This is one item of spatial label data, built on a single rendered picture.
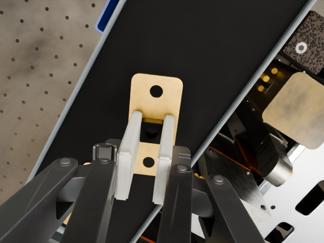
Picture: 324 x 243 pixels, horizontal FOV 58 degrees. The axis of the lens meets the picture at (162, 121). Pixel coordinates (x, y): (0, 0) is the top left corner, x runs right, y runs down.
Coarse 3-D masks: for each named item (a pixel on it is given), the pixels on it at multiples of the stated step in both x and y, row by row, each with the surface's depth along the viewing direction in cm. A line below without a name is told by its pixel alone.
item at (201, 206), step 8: (176, 152) 18; (184, 152) 18; (176, 160) 17; (184, 160) 17; (200, 184) 15; (192, 192) 14; (200, 192) 14; (192, 200) 15; (200, 200) 14; (208, 200) 14; (192, 208) 15; (200, 208) 15; (208, 208) 14; (208, 216) 14
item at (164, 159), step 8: (168, 120) 21; (168, 128) 19; (168, 136) 18; (160, 144) 17; (168, 144) 17; (160, 152) 16; (168, 152) 16; (160, 160) 15; (168, 160) 15; (160, 168) 16; (168, 168) 16; (160, 176) 16; (160, 184) 16; (160, 192) 16; (160, 200) 16
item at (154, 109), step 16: (144, 80) 21; (160, 80) 21; (176, 80) 21; (144, 96) 22; (160, 96) 22; (176, 96) 22; (144, 112) 22; (160, 112) 22; (176, 112) 22; (144, 128) 22; (160, 128) 22; (176, 128) 23; (144, 144) 23
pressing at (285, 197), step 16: (304, 160) 47; (320, 160) 47; (304, 176) 48; (320, 176) 48; (272, 192) 49; (288, 192) 49; (304, 192) 49; (288, 208) 50; (320, 208) 50; (272, 224) 52; (304, 224) 51; (320, 224) 51; (288, 240) 53; (304, 240) 53; (320, 240) 52
